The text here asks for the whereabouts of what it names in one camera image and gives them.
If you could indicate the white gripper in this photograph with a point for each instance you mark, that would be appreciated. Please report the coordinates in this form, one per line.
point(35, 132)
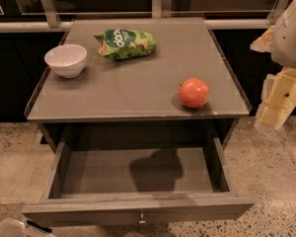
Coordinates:
point(288, 44)

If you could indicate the red apple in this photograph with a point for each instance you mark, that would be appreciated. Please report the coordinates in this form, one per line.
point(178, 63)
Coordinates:
point(193, 93)

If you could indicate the grey cabinet with top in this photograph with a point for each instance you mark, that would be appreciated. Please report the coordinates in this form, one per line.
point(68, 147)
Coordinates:
point(145, 88)

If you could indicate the open grey top drawer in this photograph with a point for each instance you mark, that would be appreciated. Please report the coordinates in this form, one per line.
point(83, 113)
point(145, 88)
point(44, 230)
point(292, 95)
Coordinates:
point(111, 187)

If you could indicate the small metal drawer knob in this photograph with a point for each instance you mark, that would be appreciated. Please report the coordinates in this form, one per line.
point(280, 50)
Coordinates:
point(141, 220)

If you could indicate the green snack bag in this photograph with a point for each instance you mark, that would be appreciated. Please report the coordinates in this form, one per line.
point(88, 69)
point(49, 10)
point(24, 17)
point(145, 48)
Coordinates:
point(120, 44)

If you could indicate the white ceramic bowl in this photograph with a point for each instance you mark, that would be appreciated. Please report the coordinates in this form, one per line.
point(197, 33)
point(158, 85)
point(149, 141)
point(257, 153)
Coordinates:
point(67, 60)

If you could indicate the clear plastic box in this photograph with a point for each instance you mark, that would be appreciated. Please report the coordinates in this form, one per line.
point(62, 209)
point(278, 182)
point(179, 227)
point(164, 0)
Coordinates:
point(13, 228)

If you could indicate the metal railing frame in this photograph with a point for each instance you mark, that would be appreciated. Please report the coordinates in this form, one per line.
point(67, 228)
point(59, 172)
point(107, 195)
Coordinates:
point(25, 16)

